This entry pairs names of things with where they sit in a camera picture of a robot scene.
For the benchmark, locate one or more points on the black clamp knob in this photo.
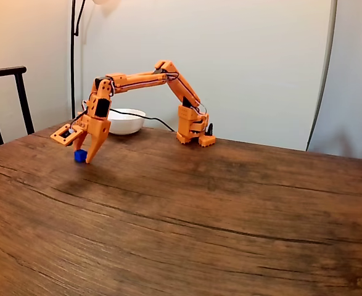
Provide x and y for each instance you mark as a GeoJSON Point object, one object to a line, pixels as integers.
{"type": "Point", "coordinates": [211, 130]}

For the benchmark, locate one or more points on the black floor lamp pole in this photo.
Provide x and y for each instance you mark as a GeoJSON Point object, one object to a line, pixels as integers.
{"type": "Point", "coordinates": [72, 61]}

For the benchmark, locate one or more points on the black chair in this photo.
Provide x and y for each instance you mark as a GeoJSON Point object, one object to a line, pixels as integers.
{"type": "Point", "coordinates": [22, 92]}

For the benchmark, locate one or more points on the orange gripper camera mount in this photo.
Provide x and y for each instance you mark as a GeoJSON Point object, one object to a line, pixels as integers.
{"type": "Point", "coordinates": [59, 135]}

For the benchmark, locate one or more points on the white bowl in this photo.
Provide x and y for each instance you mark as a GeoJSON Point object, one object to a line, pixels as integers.
{"type": "Point", "coordinates": [128, 126]}

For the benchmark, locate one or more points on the blue cube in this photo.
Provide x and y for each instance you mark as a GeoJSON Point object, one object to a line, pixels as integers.
{"type": "Point", "coordinates": [80, 156]}

